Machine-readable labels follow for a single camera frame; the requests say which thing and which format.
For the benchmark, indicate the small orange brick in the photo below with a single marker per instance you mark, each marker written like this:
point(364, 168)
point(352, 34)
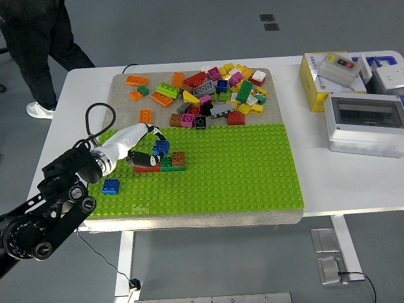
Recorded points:
point(135, 95)

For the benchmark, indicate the dark grey small brick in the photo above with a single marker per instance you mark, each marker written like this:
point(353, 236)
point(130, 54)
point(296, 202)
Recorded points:
point(183, 108)

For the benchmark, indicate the dark green long brick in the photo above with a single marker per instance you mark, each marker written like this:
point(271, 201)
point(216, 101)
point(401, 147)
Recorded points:
point(245, 91)

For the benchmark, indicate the red brick with white top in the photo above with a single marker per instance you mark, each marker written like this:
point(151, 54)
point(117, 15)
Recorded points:
point(258, 75)

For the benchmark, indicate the lime green studded baseplate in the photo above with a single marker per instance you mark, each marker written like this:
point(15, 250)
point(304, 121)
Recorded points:
point(221, 173)

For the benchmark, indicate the grey-brown mat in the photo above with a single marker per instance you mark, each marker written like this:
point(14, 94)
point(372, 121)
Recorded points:
point(126, 107)

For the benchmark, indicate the black square brick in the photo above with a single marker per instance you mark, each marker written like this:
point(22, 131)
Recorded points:
point(200, 122)

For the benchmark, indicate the small green brick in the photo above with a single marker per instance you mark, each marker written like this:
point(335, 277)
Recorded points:
point(144, 91)
point(261, 98)

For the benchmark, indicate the black and blue plug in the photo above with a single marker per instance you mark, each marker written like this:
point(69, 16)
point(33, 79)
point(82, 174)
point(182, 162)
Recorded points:
point(135, 284)

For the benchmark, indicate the green flat long brick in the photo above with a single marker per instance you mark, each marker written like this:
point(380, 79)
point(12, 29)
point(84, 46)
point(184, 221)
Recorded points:
point(166, 163)

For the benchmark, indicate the black office chair base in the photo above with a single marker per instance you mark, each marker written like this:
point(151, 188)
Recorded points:
point(2, 88)

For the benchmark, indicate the white wall socket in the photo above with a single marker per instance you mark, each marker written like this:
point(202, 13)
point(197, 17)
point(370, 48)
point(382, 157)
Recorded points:
point(391, 79)

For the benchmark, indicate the silver floor plate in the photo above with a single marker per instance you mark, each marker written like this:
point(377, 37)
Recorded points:
point(329, 269)
point(325, 240)

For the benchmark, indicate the orange flat long brick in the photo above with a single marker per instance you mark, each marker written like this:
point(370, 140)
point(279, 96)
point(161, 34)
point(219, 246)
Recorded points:
point(136, 80)
point(162, 99)
point(178, 79)
point(145, 116)

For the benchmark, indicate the white switch panel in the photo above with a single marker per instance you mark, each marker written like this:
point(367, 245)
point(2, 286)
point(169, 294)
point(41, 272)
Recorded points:
point(366, 69)

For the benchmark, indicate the blue square brick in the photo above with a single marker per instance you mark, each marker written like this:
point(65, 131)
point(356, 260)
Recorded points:
point(222, 85)
point(161, 147)
point(111, 186)

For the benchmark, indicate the long grey metal plate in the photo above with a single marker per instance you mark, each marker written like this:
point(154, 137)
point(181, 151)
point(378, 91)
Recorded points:
point(214, 298)

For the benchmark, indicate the red square brick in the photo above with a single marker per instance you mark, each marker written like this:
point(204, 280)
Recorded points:
point(194, 110)
point(235, 118)

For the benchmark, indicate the yellow curved brick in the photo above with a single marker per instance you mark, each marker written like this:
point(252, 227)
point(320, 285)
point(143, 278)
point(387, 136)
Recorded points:
point(191, 98)

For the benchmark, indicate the dark floor cover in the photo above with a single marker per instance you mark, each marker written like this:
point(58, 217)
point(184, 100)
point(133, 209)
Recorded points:
point(267, 17)
point(271, 26)

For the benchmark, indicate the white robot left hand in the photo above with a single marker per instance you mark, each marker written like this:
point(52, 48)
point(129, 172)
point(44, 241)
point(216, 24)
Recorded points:
point(126, 139)

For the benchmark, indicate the small yellow brick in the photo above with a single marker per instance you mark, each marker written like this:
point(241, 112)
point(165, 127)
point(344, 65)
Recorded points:
point(233, 104)
point(223, 72)

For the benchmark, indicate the magenta square brick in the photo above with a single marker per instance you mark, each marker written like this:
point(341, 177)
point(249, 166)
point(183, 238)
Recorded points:
point(205, 99)
point(214, 73)
point(187, 120)
point(236, 78)

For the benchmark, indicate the grey long narrow brick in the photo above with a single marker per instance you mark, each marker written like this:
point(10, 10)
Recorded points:
point(222, 110)

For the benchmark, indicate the person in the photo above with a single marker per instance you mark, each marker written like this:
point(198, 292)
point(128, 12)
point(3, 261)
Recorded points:
point(28, 31)

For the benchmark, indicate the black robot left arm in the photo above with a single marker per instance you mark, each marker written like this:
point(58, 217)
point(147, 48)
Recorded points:
point(25, 235)

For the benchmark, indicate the lime green long brick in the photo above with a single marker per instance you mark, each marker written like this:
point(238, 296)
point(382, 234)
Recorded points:
point(168, 89)

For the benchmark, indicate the grey brick with holes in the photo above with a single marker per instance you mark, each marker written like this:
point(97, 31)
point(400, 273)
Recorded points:
point(204, 88)

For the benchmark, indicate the white enclosure with clear lid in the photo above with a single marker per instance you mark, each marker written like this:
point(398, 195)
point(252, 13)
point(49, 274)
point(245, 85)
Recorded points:
point(356, 139)

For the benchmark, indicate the white table leg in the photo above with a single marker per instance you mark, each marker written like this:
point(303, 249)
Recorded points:
point(345, 246)
point(124, 262)

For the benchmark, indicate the red flat long brick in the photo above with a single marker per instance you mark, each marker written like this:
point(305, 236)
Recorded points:
point(148, 169)

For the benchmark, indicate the grey push-button switch box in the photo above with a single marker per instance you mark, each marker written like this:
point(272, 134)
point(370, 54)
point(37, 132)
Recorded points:
point(331, 72)

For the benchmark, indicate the yellow cardboard box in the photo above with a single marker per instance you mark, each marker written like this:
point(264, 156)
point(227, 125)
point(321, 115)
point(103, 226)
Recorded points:
point(311, 82)

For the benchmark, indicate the brown square brick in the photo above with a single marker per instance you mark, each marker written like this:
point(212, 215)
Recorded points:
point(179, 158)
point(175, 120)

